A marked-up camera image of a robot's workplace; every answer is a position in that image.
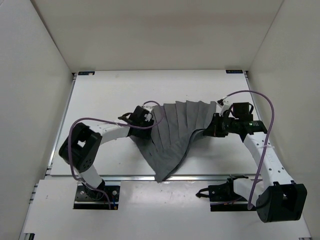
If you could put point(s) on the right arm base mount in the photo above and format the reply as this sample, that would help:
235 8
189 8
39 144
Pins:
223 198

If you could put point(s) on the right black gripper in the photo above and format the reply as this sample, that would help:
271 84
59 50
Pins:
213 129

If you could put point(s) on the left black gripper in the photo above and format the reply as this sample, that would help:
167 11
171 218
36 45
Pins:
145 134

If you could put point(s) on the right blue corner label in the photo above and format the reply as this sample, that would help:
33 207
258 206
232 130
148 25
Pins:
234 71

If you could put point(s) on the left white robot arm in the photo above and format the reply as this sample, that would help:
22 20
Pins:
79 150

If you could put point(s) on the left blue corner label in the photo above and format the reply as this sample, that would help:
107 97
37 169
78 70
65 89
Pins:
86 73

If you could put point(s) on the grey pleated skirt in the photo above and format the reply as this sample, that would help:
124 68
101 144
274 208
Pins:
179 125

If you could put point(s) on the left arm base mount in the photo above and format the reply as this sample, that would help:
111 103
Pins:
87 199

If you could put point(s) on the blue corner label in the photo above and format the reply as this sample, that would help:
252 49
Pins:
234 71
86 73

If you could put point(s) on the front aluminium rail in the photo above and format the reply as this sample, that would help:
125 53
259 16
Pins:
118 178

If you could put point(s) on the aluminium rail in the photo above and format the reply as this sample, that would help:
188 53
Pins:
118 178
61 123

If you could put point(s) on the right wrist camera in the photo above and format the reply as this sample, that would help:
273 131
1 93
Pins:
224 105

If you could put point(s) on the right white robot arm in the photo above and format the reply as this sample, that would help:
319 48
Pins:
276 197

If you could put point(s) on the left aluminium rail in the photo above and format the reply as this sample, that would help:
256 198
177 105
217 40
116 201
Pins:
61 123

